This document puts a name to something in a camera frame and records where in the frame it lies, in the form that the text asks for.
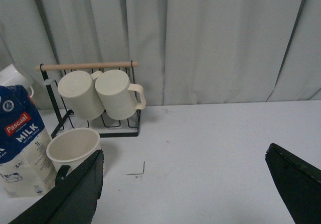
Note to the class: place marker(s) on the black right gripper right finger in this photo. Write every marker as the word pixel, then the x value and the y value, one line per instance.
pixel 297 182

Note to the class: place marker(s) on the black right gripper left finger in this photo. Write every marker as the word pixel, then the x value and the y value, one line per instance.
pixel 74 197

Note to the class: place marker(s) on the cream mug with black handle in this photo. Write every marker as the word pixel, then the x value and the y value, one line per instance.
pixel 73 147

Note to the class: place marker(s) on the blue white milk carton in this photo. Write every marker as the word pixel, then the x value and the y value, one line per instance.
pixel 26 170

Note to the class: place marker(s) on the cream ribbed mug right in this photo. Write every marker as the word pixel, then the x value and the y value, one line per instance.
pixel 120 98

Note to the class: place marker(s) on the cream ribbed mug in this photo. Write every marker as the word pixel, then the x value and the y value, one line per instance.
pixel 77 89
pixel 120 98

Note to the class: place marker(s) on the cream ribbed mug left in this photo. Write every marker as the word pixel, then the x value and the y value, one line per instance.
pixel 77 89

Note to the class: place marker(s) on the white hanging mug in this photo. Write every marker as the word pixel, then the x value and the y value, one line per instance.
pixel 11 75

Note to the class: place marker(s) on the grey curtain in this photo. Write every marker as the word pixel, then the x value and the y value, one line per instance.
pixel 188 51

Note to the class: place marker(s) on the black wire mug rack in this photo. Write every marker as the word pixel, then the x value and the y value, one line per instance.
pixel 65 116

